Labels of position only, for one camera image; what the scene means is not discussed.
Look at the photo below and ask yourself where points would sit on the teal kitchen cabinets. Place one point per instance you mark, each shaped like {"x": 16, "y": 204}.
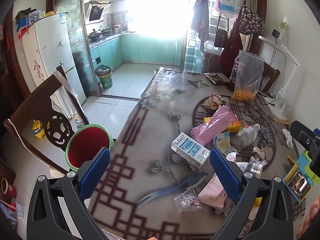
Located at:
{"x": 140, "y": 48}

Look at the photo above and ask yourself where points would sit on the pink plastic bag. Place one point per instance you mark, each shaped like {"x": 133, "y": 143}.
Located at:
{"x": 215, "y": 125}

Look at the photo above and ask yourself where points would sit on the white refrigerator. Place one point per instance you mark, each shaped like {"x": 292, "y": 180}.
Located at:
{"x": 50, "y": 55}

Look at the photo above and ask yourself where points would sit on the pink printed bag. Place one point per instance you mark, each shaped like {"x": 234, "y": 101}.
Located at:
{"x": 235, "y": 67}

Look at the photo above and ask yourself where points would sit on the black hanging bag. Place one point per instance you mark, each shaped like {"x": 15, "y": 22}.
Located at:
{"x": 221, "y": 38}

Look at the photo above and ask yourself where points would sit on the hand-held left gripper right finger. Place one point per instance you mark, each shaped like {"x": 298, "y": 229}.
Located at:
{"x": 225, "y": 175}

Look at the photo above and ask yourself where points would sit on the person's right hand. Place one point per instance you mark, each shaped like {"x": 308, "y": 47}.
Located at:
{"x": 307, "y": 220}

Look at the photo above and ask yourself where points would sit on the carved wooden chair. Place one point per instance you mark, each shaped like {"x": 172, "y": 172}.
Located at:
{"x": 32, "y": 97}

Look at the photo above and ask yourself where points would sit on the small clear plastic wrapper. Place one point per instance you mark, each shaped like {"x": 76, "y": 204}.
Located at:
{"x": 187, "y": 200}

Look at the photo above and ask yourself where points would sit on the letter print bag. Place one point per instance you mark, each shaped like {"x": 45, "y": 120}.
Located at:
{"x": 251, "y": 20}

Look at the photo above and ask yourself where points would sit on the silver foil wrapper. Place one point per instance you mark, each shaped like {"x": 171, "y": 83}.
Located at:
{"x": 250, "y": 167}

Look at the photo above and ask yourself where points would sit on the clear zip bag orange snacks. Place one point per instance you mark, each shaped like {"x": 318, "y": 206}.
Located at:
{"x": 247, "y": 75}

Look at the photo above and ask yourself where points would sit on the blue red box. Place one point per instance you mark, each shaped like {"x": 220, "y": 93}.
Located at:
{"x": 22, "y": 28}

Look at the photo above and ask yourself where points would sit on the black wall charger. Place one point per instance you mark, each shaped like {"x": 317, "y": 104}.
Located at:
{"x": 276, "y": 33}

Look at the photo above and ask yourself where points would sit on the white tissue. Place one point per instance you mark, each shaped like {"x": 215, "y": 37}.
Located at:
{"x": 287, "y": 136}

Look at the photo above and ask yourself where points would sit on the pink paper packet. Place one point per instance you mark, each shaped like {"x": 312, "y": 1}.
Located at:
{"x": 210, "y": 192}

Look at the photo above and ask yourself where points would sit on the blue yellow toy box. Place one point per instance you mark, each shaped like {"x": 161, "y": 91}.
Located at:
{"x": 298, "y": 177}

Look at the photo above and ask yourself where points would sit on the red white wrappers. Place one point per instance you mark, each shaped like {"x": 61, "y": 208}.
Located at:
{"x": 212, "y": 101}

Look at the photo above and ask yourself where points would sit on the clear plastic box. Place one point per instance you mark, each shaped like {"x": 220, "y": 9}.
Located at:
{"x": 33, "y": 16}

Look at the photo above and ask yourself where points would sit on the plain wooden chair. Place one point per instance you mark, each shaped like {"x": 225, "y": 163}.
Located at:
{"x": 271, "y": 76}

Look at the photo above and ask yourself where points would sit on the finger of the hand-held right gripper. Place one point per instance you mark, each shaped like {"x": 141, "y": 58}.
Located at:
{"x": 303, "y": 136}

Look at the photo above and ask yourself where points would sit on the white desk lamp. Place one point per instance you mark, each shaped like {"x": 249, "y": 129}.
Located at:
{"x": 285, "y": 111}

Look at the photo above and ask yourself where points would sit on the dark brown patterned box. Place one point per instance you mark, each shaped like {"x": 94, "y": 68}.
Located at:
{"x": 217, "y": 78}

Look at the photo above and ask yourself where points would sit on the range hood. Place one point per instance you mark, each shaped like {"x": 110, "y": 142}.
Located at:
{"x": 97, "y": 11}

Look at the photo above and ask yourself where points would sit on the yellow toy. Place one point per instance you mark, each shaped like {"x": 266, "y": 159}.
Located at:
{"x": 38, "y": 130}

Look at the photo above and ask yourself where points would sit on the floral tablecloth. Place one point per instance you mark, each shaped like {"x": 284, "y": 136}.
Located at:
{"x": 140, "y": 140}

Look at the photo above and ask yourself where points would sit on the white blue milk carton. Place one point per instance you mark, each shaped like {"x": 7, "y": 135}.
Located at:
{"x": 190, "y": 150}

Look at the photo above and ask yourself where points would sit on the red bucket green rim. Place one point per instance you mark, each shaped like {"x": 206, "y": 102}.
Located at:
{"x": 85, "y": 145}

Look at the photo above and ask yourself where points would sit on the crushed clear plastic bottle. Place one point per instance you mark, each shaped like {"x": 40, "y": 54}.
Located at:
{"x": 246, "y": 135}

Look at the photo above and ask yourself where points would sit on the green trash bin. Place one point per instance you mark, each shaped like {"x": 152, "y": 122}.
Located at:
{"x": 104, "y": 76}

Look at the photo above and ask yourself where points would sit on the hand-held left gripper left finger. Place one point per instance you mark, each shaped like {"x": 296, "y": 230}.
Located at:
{"x": 96, "y": 173}

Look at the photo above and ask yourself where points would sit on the blue white cartoon bag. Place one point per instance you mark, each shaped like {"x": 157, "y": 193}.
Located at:
{"x": 226, "y": 1}

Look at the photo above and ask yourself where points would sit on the yellow snack packet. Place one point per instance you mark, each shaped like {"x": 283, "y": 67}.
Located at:
{"x": 236, "y": 126}

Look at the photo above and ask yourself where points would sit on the light blue white wrapper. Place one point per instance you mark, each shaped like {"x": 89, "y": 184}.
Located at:
{"x": 222, "y": 141}

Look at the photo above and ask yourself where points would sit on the brown paper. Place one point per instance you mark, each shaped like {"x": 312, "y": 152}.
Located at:
{"x": 260, "y": 152}

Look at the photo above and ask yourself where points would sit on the dark red garment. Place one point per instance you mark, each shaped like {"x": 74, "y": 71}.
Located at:
{"x": 231, "y": 47}

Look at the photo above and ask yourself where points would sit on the red cap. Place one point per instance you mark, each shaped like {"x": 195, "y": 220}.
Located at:
{"x": 7, "y": 186}

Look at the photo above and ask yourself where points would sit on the yellow pencil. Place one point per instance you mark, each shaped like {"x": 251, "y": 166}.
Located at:
{"x": 291, "y": 159}

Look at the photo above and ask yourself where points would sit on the dark green cloth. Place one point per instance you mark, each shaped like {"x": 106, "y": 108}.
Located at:
{"x": 23, "y": 15}

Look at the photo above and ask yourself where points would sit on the blue red hanging cloth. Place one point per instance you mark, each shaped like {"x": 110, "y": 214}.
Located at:
{"x": 200, "y": 17}

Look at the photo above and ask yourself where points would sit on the black wok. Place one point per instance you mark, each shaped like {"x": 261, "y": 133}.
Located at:
{"x": 96, "y": 33}

